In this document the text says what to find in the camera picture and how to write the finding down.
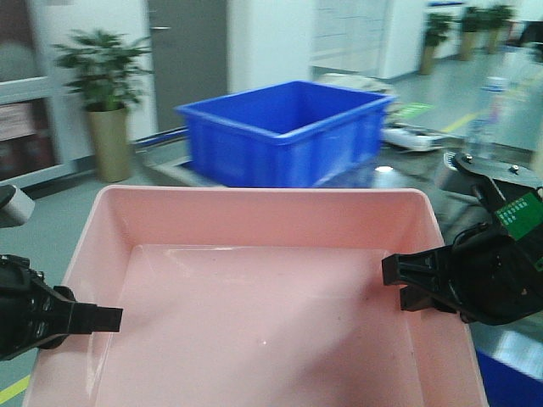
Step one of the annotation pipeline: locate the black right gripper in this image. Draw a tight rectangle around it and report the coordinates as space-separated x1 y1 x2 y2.
382 223 542 326

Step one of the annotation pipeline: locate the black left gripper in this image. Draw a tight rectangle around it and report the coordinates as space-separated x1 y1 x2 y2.
1 254 123 361

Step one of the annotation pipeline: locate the pink plastic bin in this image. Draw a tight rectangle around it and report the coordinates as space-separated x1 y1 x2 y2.
24 186 487 406

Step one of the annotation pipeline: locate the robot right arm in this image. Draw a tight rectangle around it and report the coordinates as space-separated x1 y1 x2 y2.
382 153 542 326

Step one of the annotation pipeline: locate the green circuit board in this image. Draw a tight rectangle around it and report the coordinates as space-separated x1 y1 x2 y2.
495 192 542 241

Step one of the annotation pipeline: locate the clear water bottle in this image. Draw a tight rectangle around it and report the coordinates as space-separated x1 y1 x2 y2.
466 76 507 159

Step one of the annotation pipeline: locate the blue plastic crate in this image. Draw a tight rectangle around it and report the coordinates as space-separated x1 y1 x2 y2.
175 81 394 187

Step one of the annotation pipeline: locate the potted plant gold pot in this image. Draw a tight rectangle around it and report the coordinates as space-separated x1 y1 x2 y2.
53 29 152 183

